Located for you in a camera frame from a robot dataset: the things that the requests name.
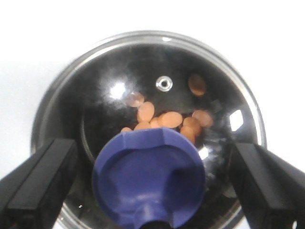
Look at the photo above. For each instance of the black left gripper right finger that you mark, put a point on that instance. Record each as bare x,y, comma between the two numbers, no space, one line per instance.
270,190

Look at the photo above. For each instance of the glass lid with blue knob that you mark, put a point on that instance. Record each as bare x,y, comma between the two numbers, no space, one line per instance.
149,175

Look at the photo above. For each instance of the dark blue saucepan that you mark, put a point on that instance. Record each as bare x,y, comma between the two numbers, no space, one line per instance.
86,102

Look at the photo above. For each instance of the orange ham slice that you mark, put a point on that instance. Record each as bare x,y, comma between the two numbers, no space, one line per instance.
145,112
203,117
170,119
191,129

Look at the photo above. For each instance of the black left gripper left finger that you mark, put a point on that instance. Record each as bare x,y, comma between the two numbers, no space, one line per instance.
32,195

